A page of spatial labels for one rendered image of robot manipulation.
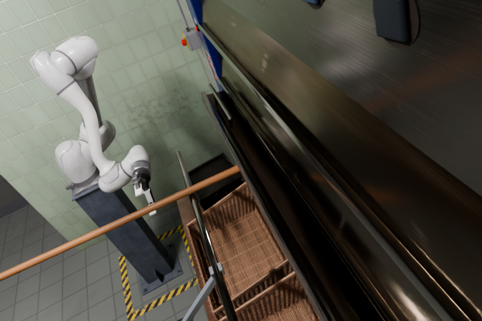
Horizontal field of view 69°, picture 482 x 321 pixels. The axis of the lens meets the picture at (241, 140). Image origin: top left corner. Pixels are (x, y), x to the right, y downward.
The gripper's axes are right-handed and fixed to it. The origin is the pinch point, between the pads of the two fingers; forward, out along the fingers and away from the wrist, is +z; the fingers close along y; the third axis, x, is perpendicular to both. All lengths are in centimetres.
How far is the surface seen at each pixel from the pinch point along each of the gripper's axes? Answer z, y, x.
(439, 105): 94, -78, -57
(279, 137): 35, -33, -55
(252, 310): 38, 49, -23
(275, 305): 38, 54, -32
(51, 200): -115, 58, 93
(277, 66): 46, -62, -57
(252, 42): 30, -62, -57
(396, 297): 90, -31, -55
